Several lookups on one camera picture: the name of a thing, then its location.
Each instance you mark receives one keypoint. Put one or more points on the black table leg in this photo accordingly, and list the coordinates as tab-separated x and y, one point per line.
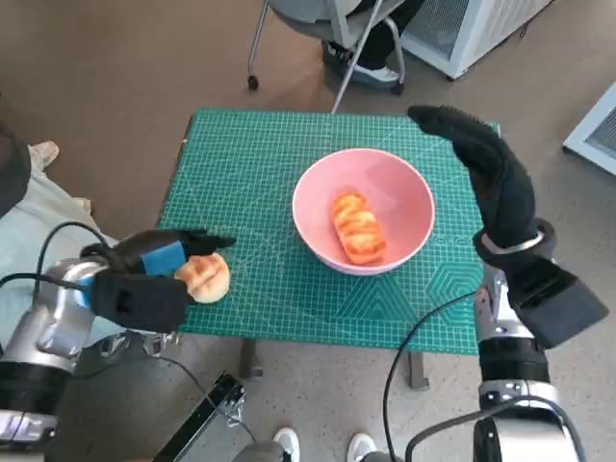
416	370
248	361

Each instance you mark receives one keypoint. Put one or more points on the pink bowl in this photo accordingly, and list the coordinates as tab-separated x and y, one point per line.
399	192

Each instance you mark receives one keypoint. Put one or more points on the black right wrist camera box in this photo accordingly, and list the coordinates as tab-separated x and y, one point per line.
553	298

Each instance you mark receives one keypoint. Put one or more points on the long orange toy bread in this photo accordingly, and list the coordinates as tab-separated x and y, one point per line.
358	226

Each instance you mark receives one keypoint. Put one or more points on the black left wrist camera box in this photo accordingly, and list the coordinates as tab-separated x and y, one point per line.
139	303

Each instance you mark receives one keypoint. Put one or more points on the person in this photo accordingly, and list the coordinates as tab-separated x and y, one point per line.
29	231
380	43

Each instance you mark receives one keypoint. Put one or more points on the round toy bread bun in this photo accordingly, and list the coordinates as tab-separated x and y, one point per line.
212	279

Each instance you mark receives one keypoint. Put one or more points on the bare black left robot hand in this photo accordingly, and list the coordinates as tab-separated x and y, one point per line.
159	260

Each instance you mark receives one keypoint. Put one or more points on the white appliance with grille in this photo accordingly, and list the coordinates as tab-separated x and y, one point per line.
597	135

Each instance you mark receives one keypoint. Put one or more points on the grey office chair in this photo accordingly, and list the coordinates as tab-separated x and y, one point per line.
308	19

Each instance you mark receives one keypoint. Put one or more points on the green cutting mat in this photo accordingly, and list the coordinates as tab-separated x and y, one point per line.
269	298

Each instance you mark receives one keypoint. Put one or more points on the white cabinet with mesh panel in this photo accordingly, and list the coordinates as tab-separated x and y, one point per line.
481	33

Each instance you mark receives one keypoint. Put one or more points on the black metal stand bar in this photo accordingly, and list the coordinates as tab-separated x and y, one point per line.
192	428

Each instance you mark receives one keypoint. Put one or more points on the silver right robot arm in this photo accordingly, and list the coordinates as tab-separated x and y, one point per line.
510	361

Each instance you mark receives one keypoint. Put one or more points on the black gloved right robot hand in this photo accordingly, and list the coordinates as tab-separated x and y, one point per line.
505	192

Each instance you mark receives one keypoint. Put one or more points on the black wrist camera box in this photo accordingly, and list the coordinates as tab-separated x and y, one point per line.
139	303
553	298

